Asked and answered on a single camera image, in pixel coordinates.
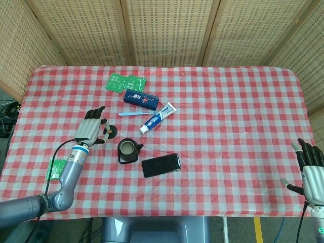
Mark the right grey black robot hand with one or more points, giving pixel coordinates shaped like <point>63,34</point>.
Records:
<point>312,177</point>

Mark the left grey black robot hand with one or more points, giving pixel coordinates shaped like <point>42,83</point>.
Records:
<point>88,129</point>

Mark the small black lid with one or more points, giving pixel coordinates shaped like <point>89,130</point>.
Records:
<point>113,131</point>

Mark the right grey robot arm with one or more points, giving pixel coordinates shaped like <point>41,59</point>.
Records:
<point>318,225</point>

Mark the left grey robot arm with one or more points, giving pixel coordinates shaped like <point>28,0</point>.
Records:
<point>65,177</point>

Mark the light blue toothbrush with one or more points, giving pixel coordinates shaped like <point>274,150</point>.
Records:
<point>134,114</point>

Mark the green tea packet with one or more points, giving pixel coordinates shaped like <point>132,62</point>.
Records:
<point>135,83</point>
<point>115,83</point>
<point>54,169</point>

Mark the dark blue rectangular box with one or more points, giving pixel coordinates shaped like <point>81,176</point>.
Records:
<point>140,99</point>

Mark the blue white toothpaste tube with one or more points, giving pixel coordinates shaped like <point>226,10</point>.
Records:
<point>158,117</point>

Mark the black smartphone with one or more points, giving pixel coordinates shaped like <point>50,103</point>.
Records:
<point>162,165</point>

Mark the woven rattan screen panel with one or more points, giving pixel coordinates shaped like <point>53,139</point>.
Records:
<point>253,30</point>
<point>83,30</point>
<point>303,58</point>
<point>17,50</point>
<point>169,30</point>

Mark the white table leg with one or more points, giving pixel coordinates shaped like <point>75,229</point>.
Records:
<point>225,230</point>

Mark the red white checkered tablecloth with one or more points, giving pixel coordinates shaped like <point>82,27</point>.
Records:
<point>215,141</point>

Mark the grey robot torso base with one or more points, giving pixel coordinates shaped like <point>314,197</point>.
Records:
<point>157,230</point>

